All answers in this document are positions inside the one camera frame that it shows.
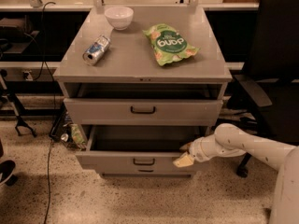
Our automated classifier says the green chip bag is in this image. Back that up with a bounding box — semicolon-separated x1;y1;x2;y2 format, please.
143;23;199;66

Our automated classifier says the black stand leg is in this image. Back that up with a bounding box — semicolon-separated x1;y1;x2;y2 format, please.
0;69;36;137

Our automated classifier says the white bowl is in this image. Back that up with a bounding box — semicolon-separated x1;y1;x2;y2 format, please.
105;7;134;30

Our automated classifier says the grey drawer cabinet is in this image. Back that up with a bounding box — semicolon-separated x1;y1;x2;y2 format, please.
53;5;234;179

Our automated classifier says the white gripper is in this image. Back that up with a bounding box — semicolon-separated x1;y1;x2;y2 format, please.
173;136;215;168

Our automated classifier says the floor clutter beside cabinet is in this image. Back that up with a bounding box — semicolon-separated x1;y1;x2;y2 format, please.
50;105;86;151

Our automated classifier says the grey bottom drawer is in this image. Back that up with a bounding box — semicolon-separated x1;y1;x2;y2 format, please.
99;171;197;178

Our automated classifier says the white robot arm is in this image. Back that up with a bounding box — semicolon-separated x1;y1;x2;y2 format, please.
173;123;299;224

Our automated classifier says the grey drawer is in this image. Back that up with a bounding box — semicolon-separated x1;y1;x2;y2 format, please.
99;171;197;178
64;98;222;126
76;126;208;174

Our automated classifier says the white power outlet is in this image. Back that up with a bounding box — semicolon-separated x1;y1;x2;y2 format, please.
22;71;33;81

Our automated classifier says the black office chair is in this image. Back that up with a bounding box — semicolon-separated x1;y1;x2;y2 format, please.
214;0;299;179

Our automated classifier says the grey top drawer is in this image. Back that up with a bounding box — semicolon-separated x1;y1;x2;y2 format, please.
64;98;222;126

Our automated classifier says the black wheel base left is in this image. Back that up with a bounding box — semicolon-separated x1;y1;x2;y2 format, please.
0;160;18;186

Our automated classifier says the blue silver soda can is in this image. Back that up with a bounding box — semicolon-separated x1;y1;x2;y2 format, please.
82;35;110;65

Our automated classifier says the black floor cable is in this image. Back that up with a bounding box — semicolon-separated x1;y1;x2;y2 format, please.
32;1;59;224

